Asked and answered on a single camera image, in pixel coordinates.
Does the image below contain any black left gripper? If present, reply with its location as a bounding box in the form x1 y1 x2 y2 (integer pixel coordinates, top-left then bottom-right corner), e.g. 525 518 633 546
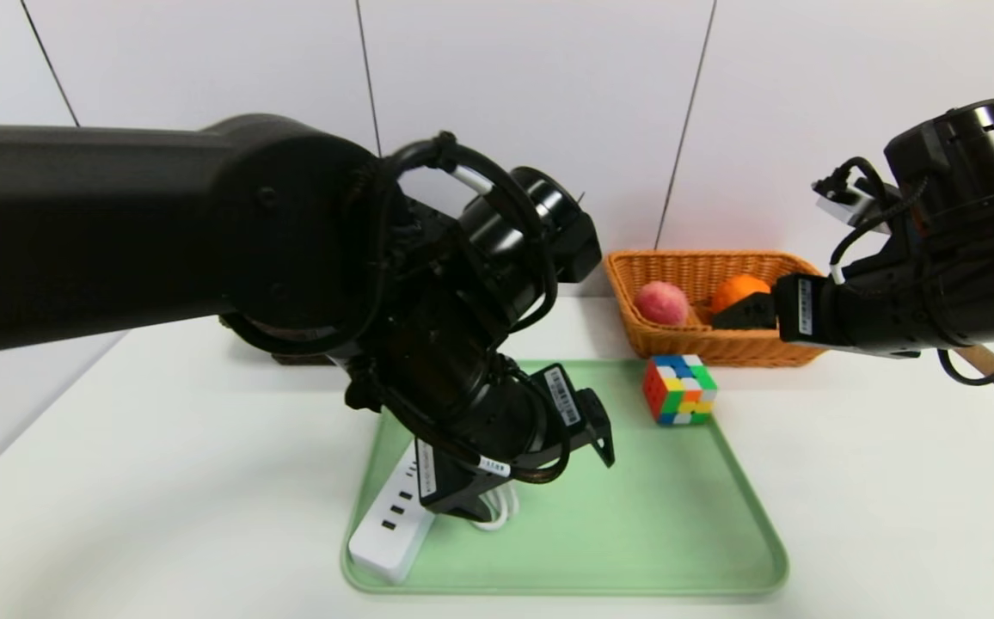
414 363 617 524

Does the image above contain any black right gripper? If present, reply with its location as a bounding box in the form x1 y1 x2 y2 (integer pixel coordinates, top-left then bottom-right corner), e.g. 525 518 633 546
712 273 896 352

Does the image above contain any orange fruit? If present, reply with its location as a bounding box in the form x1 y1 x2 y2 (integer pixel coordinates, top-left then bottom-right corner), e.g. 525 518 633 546
711 274 773 315

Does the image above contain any pink red peach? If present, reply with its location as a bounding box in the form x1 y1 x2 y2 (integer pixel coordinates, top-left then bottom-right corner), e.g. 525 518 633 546
634 281 690 327

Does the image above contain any white power strip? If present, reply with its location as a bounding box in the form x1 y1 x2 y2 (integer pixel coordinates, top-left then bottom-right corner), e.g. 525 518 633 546
349 443 431 584

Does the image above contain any orange wicker basket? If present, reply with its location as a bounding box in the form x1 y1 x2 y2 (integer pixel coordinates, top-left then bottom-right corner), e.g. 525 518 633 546
604 250 838 369

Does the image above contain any colourful puzzle cube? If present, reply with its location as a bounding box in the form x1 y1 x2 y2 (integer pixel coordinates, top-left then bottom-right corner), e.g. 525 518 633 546
643 354 719 426

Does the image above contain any light green plastic tray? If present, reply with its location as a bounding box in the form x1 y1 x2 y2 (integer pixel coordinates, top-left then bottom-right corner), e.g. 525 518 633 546
341 359 788 597

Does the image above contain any white power strip cable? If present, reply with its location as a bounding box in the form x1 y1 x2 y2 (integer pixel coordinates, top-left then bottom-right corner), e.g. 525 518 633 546
471 486 520 532

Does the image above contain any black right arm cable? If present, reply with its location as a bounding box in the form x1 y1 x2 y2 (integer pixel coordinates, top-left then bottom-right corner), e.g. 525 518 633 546
828 157 928 280

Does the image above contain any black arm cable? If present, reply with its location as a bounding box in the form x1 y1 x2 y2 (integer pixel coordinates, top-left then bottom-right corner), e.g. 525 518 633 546
377 131 562 336
828 157 928 280

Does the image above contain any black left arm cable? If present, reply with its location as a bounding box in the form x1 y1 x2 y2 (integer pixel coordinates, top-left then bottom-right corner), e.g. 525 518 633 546
377 131 562 336

